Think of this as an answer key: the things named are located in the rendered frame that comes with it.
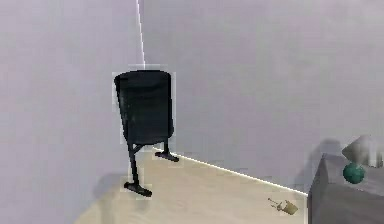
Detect small tan spray bottle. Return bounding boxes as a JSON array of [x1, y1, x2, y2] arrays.
[[267, 197, 299, 216]]

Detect grey cabinet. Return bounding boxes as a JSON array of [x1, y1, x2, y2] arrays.
[[306, 152, 384, 224]]

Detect black garbage can on stilts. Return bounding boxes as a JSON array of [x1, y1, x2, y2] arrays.
[[113, 69, 181, 198]]

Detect green ball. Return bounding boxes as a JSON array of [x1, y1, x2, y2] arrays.
[[342, 162, 366, 185]]

